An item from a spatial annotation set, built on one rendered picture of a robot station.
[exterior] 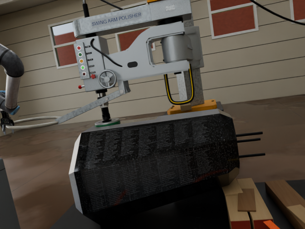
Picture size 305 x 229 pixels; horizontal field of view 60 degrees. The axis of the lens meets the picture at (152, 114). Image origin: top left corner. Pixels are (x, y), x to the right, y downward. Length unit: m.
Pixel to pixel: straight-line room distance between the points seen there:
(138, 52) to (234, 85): 6.09
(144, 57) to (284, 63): 6.32
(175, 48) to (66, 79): 7.52
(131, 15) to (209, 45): 5.93
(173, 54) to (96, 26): 0.64
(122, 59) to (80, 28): 0.41
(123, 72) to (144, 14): 0.47
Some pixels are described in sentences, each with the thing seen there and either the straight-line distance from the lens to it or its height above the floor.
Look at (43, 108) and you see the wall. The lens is 10.03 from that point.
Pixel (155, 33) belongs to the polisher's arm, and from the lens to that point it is 2.10.
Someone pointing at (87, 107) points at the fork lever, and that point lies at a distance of 2.28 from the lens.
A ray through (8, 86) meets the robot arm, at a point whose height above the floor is 1.24.
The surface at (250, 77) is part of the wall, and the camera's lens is 7.97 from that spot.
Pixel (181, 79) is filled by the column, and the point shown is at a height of 1.06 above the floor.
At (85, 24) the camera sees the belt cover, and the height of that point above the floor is 1.62.
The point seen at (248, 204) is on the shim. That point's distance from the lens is 1.92.
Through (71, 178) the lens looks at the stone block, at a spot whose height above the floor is 0.51.
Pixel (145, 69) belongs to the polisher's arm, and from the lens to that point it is 2.09.
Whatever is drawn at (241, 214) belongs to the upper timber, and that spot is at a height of 0.22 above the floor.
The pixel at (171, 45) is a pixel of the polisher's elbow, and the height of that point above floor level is 1.35.
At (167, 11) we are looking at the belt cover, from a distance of 2.09.
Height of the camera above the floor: 1.15
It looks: 8 degrees down
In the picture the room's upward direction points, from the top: 9 degrees counter-clockwise
